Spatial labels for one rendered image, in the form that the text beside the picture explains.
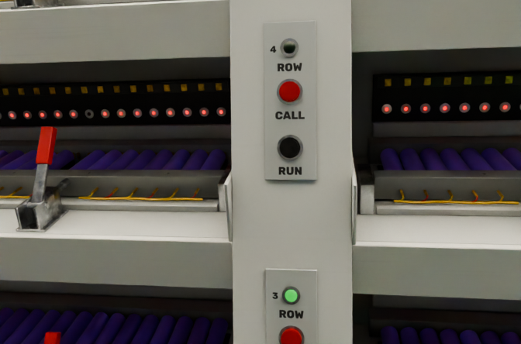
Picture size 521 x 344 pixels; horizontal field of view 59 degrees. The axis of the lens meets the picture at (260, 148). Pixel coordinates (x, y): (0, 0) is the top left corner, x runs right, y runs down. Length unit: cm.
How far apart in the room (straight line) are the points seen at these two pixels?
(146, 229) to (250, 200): 10
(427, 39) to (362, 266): 18
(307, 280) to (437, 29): 22
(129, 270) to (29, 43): 21
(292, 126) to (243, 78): 5
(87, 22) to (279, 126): 18
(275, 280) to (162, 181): 15
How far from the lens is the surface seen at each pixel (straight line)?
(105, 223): 44
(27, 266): 47
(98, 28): 42
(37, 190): 46
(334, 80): 36
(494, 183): 45
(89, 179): 49
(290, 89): 36
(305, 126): 36
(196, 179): 45
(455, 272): 39
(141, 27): 41
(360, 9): 38
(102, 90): 58
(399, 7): 38
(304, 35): 37
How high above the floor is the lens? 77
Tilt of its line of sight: 2 degrees down
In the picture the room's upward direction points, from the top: straight up
